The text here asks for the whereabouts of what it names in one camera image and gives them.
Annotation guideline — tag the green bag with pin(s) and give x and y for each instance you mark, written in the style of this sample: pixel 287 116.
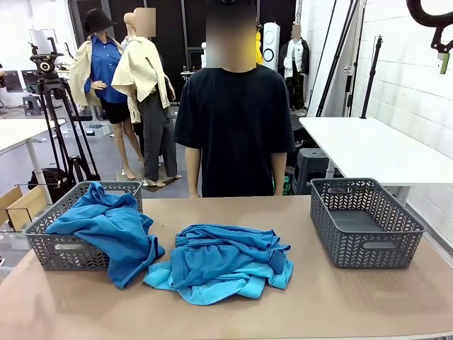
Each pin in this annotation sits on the green bag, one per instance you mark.
pixel 288 186

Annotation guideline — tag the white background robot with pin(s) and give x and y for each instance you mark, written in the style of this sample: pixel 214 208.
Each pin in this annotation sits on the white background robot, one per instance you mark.
pixel 204 56

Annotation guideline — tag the mannequin yellow coat bucket hat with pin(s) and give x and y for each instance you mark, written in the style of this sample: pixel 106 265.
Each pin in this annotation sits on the mannequin yellow coat bucket hat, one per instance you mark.
pixel 259 49

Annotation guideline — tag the mannequin cream jacket grey trousers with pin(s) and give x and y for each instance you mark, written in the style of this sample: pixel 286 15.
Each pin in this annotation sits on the mannequin cream jacket grey trousers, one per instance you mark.
pixel 145 81

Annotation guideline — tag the black bag on floor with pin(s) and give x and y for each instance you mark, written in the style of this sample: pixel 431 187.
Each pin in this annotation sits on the black bag on floor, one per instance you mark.
pixel 56 182

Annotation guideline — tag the person in black T-shirt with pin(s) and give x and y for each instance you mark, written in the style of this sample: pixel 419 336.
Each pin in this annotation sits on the person in black T-shirt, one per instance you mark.
pixel 235 124

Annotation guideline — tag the dark blue garment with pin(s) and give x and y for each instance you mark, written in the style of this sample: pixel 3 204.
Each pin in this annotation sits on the dark blue garment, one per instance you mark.
pixel 113 230
pixel 219 253

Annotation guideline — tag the white table with leg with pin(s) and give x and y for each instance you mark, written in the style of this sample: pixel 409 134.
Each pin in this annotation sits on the white table with leg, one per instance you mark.
pixel 17 132

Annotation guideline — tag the large white table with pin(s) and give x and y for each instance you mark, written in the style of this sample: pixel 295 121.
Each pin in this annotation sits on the large white table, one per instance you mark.
pixel 371 148

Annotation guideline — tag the black camera tripod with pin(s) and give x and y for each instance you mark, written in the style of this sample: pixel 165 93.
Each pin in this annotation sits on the black camera tripod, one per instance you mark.
pixel 53 92

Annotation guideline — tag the black upright stand pole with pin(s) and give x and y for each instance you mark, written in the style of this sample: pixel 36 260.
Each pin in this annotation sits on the black upright stand pole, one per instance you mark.
pixel 371 78

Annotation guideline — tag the dark grey plastic stool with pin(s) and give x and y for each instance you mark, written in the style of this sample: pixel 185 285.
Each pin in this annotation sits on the dark grey plastic stool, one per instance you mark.
pixel 311 166

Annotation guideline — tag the mannequin blue shirt black hat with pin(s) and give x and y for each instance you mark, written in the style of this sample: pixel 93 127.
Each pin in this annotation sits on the mannequin blue shirt black hat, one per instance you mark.
pixel 104 74

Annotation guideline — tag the white tower air conditioner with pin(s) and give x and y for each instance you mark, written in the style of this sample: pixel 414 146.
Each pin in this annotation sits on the white tower air conditioner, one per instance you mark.
pixel 272 46

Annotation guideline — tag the person's left forearm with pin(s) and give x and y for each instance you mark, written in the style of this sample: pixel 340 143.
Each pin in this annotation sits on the person's left forearm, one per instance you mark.
pixel 278 173

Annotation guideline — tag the dark grey plastic basket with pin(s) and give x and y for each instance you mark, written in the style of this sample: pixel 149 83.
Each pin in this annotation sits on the dark grey plastic basket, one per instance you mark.
pixel 63 253
pixel 371 255

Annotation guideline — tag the black leaning stand poles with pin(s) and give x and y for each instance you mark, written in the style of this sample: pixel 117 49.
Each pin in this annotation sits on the black leaning stand poles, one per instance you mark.
pixel 336 58

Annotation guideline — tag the small grey stool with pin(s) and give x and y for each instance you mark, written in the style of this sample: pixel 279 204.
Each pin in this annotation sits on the small grey stool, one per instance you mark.
pixel 32 105

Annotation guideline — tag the person's right forearm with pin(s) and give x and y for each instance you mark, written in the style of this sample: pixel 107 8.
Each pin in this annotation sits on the person's right forearm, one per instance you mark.
pixel 193 173

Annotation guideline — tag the mannequin white and black jacket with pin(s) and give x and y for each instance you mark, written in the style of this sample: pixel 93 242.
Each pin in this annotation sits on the mannequin white and black jacket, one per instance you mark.
pixel 294 60

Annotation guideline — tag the white box on floor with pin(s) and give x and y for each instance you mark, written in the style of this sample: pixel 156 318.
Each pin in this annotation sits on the white box on floor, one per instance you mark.
pixel 97 131

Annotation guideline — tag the brown cardboard panels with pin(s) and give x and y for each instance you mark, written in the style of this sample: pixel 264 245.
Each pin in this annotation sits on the brown cardboard panels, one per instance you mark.
pixel 28 207

